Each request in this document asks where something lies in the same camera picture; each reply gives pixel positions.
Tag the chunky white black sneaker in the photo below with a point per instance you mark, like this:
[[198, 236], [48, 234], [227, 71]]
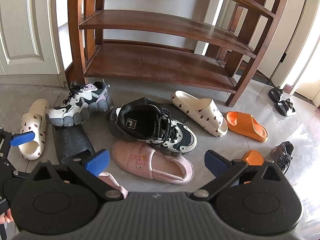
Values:
[[150, 125], [82, 102]]

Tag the pink fabric slipper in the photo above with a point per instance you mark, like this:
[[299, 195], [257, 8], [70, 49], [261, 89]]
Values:
[[150, 160], [112, 182]]

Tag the white heart-print slipper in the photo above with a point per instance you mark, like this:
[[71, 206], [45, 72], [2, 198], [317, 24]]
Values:
[[35, 115], [207, 115]]

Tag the orange foam slipper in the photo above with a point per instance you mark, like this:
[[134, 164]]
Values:
[[250, 127], [252, 157]]

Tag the black sandal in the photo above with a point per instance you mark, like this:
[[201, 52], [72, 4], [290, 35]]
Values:
[[275, 93], [285, 108]]

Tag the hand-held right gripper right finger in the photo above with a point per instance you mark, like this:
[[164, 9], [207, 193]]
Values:
[[215, 161]]

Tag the person's left hand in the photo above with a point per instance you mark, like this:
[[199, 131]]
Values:
[[6, 217]]

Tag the grey lace-up sneaker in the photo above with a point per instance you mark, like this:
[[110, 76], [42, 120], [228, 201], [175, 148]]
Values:
[[283, 152]]

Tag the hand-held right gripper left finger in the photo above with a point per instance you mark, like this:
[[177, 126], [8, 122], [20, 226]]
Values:
[[97, 161]]

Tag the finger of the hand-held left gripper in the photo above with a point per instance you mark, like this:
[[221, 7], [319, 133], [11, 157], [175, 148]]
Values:
[[22, 138]]

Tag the wooden shoe rack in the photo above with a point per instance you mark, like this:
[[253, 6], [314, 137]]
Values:
[[160, 62]]

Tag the plain cream door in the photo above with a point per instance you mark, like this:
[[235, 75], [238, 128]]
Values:
[[292, 55]]

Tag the dark grey textured slipper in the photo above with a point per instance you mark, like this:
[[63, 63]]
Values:
[[72, 140]]

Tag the white panelled door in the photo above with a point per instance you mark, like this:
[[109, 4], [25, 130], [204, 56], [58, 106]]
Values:
[[22, 30]]

